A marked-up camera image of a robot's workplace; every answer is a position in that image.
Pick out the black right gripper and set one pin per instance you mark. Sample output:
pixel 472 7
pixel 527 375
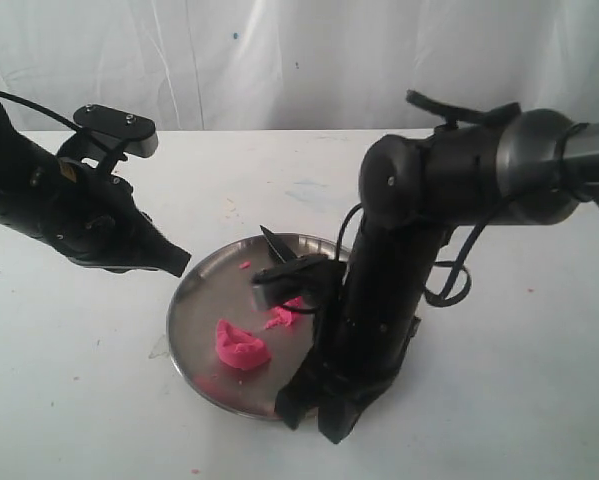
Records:
pixel 340 377

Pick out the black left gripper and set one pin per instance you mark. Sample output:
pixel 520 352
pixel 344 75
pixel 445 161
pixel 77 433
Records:
pixel 91 218

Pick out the pink dough cut piece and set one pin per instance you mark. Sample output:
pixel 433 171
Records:
pixel 284 316

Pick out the round steel plate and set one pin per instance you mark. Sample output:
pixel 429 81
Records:
pixel 216 288

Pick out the black knife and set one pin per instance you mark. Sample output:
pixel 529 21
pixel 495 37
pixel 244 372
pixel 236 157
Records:
pixel 279 252

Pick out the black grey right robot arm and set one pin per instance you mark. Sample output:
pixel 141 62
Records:
pixel 534 169

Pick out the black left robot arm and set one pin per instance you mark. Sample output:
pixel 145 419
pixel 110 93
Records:
pixel 15 167

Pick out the white backdrop curtain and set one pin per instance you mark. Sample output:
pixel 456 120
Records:
pixel 245 65

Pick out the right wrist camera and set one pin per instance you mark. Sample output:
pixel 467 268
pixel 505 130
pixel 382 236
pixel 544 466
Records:
pixel 289 285

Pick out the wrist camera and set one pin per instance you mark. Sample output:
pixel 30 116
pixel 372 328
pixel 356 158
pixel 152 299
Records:
pixel 289 285
pixel 111 126

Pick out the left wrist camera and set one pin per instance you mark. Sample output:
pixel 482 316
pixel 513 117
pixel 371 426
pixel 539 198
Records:
pixel 111 126

